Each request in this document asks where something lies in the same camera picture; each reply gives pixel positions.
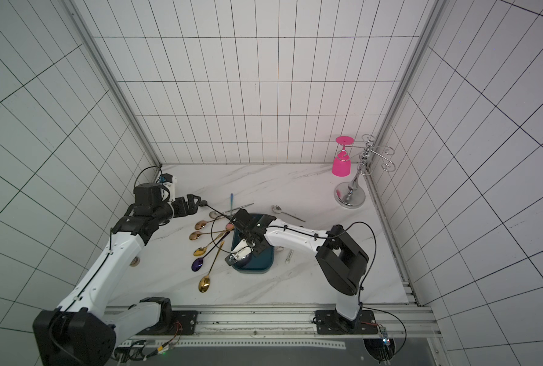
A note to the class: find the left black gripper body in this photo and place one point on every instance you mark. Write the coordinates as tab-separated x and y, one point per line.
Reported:
170	210

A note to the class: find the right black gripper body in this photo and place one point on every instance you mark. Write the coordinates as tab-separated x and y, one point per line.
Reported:
247	229

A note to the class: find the teal plastic storage box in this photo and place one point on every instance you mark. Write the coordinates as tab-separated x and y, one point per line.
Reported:
259	264

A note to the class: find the silver spoon pile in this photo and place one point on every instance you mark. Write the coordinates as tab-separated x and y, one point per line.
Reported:
213	214

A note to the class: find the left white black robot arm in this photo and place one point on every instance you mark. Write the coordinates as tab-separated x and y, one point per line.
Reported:
77	332

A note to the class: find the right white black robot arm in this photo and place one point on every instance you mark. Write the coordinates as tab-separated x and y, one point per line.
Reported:
342	261

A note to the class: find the copper spoon upper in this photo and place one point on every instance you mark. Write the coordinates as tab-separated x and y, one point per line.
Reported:
201	224

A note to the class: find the short gold spoon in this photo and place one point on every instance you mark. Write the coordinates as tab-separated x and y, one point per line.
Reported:
202	250

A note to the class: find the long gold spoon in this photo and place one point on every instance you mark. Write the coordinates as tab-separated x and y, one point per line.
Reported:
204	284

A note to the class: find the chrome wine glass rack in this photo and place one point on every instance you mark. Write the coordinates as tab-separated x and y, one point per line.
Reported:
349	194

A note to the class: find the pink upside-down wine glass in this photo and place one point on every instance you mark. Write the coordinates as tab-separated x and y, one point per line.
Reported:
342	165

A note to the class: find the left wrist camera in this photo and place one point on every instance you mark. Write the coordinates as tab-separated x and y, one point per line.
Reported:
167	182

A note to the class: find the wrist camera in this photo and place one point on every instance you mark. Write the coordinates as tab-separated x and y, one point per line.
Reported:
167	182
239	258

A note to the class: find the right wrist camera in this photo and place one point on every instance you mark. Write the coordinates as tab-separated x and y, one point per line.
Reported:
239	258

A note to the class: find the silver spoon clear handle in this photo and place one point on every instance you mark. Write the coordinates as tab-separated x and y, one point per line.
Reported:
288	258

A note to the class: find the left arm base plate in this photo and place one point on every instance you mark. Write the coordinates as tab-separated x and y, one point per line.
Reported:
181	322

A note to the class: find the aluminium mounting rail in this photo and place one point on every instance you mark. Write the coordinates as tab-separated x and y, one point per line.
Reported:
283	325

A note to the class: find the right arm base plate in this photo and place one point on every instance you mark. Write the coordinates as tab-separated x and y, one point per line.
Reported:
330	323

